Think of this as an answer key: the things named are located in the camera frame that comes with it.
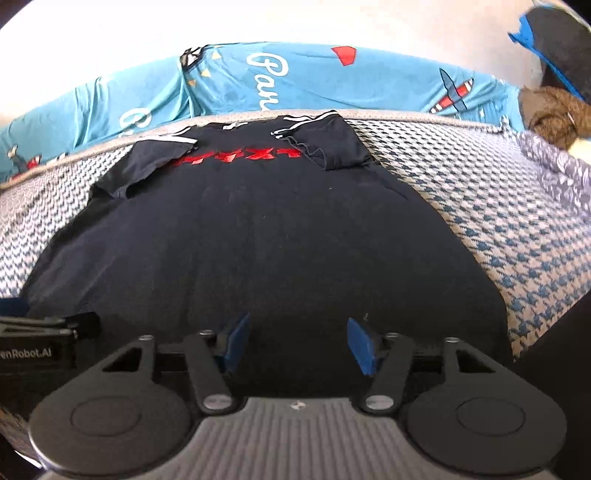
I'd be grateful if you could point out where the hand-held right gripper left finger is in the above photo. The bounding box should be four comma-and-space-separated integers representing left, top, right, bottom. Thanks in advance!
99, 311, 252, 414

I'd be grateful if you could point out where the houndstooth bed mattress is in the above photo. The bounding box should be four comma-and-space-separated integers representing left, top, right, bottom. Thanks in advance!
0, 111, 591, 356

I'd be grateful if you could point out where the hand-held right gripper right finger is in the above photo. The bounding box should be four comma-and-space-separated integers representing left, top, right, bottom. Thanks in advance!
347, 318, 495, 414

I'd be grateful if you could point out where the brown crumpled cloth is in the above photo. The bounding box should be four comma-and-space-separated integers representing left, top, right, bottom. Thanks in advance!
519, 85, 591, 151

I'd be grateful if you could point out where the grey patterned cloth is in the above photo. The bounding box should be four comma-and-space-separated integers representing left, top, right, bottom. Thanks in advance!
517, 131, 591, 217

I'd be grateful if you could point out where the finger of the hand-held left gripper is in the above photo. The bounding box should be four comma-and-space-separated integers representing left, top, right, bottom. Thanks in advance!
0, 299, 102, 371

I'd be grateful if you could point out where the black bag with blue trim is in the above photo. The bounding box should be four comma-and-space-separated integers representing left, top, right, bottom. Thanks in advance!
508, 0, 591, 102

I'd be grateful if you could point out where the black t-shirt with red print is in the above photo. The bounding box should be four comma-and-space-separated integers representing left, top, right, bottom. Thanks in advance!
21, 111, 513, 402

